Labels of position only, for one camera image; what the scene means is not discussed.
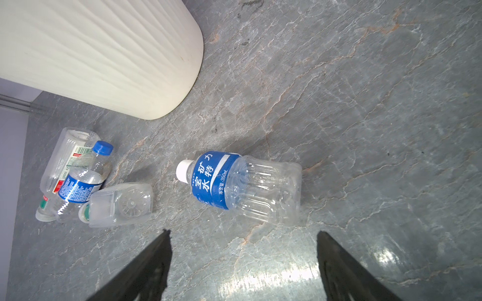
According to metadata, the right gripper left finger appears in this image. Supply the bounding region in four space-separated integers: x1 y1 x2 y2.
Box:
89 230 173 300

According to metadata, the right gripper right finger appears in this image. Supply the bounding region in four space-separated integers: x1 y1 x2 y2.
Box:
317 231 400 300

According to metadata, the blue label bottle white cap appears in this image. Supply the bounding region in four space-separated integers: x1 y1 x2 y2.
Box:
176 150 302 226

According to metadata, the white plastic waste bin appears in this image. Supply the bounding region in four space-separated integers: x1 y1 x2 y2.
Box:
1 1 204 120

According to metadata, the clear bottle green neck label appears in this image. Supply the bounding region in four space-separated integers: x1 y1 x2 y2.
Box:
78 183 154 228

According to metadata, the clear bottle blue label cap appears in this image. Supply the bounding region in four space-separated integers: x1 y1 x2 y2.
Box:
54 140 114 223

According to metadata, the clear bottle red green label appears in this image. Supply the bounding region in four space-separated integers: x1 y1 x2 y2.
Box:
35 127 100 222

